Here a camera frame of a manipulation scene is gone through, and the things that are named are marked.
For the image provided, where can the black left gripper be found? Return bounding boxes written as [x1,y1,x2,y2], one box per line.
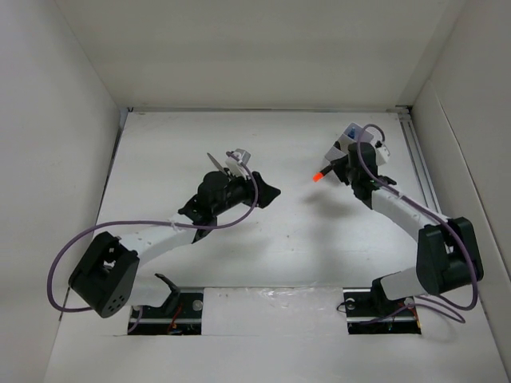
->
[212,167,279,217]

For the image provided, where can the orange cap black highlighter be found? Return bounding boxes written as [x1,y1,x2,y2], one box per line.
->
[312,164,337,183]

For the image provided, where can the black handled scissors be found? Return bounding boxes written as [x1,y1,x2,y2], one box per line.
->
[207,152,227,175]

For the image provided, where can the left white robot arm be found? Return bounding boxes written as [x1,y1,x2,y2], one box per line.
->
[69,171,281,318]

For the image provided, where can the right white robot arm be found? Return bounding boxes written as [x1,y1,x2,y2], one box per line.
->
[320,141,484,321]

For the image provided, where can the white divided container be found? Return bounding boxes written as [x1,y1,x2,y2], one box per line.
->
[322,122,374,167]

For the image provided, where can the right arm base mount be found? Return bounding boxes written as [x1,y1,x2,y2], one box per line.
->
[336,282,422,335]

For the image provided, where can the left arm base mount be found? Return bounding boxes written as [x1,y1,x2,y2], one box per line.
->
[127,273,204,336]

